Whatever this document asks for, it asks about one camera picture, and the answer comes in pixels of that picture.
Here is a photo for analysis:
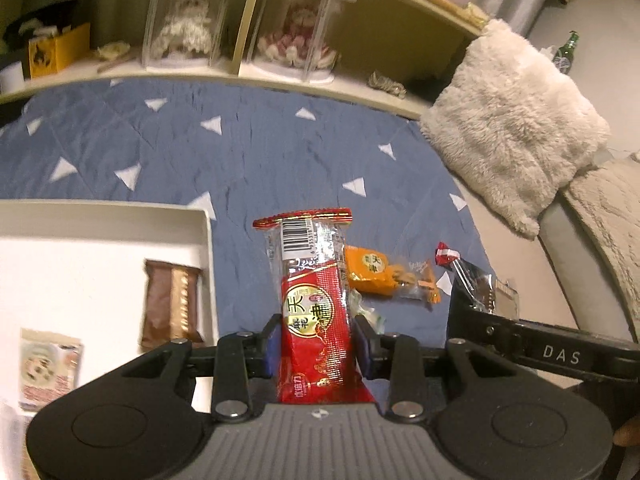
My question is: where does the pink doll in clear case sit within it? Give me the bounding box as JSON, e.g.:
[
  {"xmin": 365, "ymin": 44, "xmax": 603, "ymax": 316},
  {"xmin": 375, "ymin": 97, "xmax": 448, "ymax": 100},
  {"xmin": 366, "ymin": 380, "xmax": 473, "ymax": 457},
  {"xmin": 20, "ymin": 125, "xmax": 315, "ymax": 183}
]
[{"xmin": 239, "ymin": 0, "xmax": 358, "ymax": 85}]

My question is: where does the green beer bottle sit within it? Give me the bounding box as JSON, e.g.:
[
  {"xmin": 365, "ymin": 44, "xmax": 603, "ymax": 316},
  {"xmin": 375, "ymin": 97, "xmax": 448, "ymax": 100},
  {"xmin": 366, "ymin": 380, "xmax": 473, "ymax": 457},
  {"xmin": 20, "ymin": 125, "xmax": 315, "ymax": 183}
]
[{"xmin": 552, "ymin": 31, "xmax": 581, "ymax": 77}]

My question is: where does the beige knit cushion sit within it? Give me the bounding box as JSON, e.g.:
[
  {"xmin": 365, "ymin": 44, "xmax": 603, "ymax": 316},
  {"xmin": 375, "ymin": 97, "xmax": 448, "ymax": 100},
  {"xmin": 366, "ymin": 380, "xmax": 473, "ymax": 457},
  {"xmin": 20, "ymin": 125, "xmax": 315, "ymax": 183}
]
[{"xmin": 560, "ymin": 152, "xmax": 640, "ymax": 346}]

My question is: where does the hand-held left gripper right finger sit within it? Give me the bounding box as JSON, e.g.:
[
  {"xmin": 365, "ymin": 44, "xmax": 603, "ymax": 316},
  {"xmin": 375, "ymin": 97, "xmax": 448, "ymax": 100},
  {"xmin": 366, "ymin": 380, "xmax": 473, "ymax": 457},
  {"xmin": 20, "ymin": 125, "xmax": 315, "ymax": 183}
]
[{"xmin": 351, "ymin": 314, "xmax": 521, "ymax": 423}]

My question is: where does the brown snack packet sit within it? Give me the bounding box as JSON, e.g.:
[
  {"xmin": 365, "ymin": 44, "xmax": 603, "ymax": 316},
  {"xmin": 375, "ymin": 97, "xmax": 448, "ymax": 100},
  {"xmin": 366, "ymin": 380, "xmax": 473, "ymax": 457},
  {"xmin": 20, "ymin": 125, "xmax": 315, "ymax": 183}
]
[{"xmin": 140, "ymin": 259, "xmax": 203, "ymax": 352}]

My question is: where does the white cardboard box tray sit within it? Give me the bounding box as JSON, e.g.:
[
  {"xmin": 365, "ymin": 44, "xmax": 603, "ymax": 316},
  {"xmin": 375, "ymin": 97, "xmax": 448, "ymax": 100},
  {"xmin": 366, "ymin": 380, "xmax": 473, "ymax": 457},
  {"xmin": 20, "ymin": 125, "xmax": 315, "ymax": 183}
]
[{"xmin": 0, "ymin": 200, "xmax": 221, "ymax": 480}]

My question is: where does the white doll in clear case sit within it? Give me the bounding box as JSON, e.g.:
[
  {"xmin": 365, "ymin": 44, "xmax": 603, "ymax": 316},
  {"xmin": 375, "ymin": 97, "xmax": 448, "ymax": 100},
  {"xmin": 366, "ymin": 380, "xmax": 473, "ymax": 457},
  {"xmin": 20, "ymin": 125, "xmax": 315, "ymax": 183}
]
[{"xmin": 141, "ymin": 0, "xmax": 241, "ymax": 72}]

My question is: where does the wooden shelf unit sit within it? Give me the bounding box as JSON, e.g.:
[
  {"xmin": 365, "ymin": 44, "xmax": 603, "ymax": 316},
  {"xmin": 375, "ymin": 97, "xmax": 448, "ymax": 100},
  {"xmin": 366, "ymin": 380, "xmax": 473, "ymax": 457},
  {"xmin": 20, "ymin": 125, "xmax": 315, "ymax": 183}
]
[{"xmin": 0, "ymin": 0, "xmax": 488, "ymax": 121}]

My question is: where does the beige bed sheet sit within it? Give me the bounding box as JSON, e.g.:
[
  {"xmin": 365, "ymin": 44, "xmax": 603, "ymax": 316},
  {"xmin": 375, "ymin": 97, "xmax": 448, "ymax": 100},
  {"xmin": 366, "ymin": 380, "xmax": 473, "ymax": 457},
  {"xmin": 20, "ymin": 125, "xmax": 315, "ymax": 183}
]
[{"xmin": 440, "ymin": 160, "xmax": 586, "ymax": 331}]

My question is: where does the wooden stick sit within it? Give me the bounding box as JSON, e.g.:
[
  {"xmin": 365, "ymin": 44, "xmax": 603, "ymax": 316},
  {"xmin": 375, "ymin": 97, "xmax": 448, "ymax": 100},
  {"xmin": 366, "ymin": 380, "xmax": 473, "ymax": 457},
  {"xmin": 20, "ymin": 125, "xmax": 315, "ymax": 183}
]
[{"xmin": 96, "ymin": 55, "xmax": 132, "ymax": 73}]

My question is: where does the black hat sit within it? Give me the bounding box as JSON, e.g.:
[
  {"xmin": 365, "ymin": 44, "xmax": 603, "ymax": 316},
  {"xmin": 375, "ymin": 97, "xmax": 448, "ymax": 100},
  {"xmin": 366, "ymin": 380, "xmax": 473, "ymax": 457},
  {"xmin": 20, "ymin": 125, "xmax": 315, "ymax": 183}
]
[{"xmin": 2, "ymin": 0, "xmax": 88, "ymax": 56}]

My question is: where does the yellow cardboard box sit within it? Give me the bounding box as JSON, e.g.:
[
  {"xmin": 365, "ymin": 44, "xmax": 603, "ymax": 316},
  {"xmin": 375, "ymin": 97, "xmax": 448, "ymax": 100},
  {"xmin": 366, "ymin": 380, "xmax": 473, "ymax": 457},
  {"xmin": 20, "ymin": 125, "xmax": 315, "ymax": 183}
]
[{"xmin": 27, "ymin": 22, "xmax": 92, "ymax": 80}]

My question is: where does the small green snack packet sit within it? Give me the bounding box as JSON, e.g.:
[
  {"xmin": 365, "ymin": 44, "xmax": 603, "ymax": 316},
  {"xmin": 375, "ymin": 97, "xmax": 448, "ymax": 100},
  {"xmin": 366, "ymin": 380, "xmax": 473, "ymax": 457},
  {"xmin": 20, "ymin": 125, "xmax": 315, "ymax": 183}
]
[{"xmin": 350, "ymin": 290, "xmax": 386, "ymax": 333}]

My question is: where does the grey cushion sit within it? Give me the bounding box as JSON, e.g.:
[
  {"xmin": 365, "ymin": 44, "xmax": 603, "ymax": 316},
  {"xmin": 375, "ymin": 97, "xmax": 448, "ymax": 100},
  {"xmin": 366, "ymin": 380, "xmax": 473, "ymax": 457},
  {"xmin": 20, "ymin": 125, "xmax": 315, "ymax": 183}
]
[{"xmin": 537, "ymin": 195, "xmax": 640, "ymax": 346}]

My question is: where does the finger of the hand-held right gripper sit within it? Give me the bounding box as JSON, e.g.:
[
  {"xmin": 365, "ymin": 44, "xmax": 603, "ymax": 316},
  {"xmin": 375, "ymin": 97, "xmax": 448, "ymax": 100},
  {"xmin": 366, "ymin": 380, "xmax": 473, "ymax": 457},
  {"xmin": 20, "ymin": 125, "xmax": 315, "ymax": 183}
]
[{"xmin": 446, "ymin": 272, "xmax": 523, "ymax": 357}]

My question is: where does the red wrapped candy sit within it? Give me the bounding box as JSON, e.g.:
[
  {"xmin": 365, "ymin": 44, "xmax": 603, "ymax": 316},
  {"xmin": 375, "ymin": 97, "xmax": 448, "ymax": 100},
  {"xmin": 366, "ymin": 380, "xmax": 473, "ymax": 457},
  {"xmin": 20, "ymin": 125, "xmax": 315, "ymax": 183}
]
[{"xmin": 434, "ymin": 241, "xmax": 460, "ymax": 266}]

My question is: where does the small grey ornament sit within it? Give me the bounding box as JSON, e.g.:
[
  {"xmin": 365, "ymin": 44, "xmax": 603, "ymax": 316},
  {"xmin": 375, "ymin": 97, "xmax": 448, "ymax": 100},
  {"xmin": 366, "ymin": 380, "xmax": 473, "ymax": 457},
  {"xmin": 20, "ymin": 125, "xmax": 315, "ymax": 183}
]
[{"xmin": 369, "ymin": 71, "xmax": 407, "ymax": 97}]

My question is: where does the white cup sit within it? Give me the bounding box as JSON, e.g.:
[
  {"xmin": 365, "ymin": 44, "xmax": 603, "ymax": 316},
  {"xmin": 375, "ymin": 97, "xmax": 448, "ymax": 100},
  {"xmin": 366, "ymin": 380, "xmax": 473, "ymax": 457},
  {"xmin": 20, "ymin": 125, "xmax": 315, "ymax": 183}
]
[{"xmin": 0, "ymin": 61, "xmax": 25, "ymax": 95}]

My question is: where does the fluffy cream pillow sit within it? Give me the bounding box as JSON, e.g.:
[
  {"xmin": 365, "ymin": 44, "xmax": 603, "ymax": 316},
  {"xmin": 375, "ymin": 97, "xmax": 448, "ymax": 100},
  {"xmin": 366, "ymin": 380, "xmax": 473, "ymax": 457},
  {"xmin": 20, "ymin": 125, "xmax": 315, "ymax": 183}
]
[{"xmin": 419, "ymin": 18, "xmax": 612, "ymax": 238}]

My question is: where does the seashell ornament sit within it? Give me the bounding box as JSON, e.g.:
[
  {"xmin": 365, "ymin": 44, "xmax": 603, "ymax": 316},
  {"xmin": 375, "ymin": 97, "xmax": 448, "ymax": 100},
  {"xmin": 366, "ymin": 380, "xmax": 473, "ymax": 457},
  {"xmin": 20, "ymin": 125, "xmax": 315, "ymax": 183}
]
[{"xmin": 95, "ymin": 41, "xmax": 132, "ymax": 61}]

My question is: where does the white snack packet red print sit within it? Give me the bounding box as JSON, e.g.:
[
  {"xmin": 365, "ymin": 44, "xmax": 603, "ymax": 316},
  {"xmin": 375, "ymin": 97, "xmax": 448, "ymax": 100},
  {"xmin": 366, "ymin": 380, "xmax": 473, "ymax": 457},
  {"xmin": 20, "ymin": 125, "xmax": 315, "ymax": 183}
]
[{"xmin": 19, "ymin": 327, "xmax": 85, "ymax": 413}]

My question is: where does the orange snack packet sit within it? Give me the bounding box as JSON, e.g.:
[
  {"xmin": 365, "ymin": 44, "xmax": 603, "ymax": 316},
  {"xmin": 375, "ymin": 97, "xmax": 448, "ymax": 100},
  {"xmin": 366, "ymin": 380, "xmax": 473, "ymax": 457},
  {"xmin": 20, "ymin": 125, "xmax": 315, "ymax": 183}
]
[{"xmin": 345, "ymin": 245, "xmax": 443, "ymax": 307}]

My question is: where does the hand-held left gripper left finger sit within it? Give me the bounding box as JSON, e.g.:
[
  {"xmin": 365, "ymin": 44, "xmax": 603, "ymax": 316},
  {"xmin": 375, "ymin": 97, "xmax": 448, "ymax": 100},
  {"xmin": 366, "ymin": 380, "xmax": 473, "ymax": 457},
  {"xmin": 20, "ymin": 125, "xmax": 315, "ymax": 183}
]
[{"xmin": 120, "ymin": 312, "xmax": 283, "ymax": 423}]

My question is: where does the dark cake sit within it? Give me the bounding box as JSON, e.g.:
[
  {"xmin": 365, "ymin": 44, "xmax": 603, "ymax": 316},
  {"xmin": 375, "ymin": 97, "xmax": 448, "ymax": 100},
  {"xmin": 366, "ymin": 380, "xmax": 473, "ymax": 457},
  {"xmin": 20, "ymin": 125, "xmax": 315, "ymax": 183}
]
[{"xmin": 450, "ymin": 257, "xmax": 521, "ymax": 318}]

